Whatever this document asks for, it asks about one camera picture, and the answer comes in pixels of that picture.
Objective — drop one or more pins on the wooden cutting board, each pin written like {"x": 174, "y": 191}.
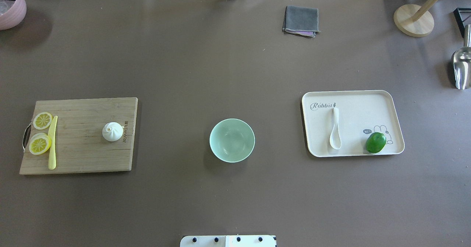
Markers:
{"x": 79, "y": 144}

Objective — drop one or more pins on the black tray with glasses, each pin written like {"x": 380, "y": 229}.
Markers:
{"x": 462, "y": 15}

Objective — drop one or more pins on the light green bowl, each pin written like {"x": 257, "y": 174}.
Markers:
{"x": 232, "y": 140}

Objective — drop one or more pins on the green lime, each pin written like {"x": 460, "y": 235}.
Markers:
{"x": 376, "y": 142}

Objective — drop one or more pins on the white ceramic spoon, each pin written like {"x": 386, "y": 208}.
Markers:
{"x": 334, "y": 138}

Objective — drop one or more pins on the lemon slice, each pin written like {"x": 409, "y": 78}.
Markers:
{"x": 39, "y": 143}
{"x": 42, "y": 120}

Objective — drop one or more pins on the wooden mug tree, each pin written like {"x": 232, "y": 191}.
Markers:
{"x": 415, "y": 20}

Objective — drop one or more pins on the white rabbit tray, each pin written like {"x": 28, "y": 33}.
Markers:
{"x": 361, "y": 114}

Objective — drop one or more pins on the lemon slice upper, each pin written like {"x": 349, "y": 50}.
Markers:
{"x": 42, "y": 120}

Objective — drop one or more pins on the folded grey cloth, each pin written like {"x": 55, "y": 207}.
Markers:
{"x": 302, "y": 21}

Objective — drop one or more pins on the white pillar with base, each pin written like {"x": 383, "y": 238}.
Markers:
{"x": 229, "y": 241}

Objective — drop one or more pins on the metal scoop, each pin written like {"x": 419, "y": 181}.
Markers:
{"x": 462, "y": 62}

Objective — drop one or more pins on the pink bowl with ice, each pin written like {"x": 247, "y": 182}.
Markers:
{"x": 14, "y": 15}

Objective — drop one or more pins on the lemon slice lower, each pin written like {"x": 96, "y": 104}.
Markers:
{"x": 39, "y": 143}

